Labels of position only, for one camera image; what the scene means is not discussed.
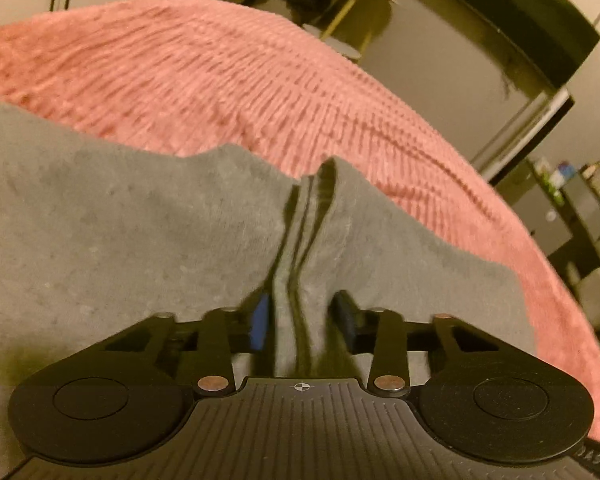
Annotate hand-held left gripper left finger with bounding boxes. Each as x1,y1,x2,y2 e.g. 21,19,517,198
97,294,272,397

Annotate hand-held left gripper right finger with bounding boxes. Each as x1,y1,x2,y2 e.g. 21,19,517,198
331,290,503,397

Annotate grey pants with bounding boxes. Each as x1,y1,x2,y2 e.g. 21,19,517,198
0,95,540,461

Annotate pink ribbed blanket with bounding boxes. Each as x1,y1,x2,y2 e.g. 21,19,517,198
0,0,600,442

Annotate dark shelf with small things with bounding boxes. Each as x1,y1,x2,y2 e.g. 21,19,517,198
522,156,600,281

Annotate white panel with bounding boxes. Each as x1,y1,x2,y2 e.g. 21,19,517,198
471,87,575,183

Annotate black television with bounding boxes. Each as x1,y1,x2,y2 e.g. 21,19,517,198
414,0,600,92

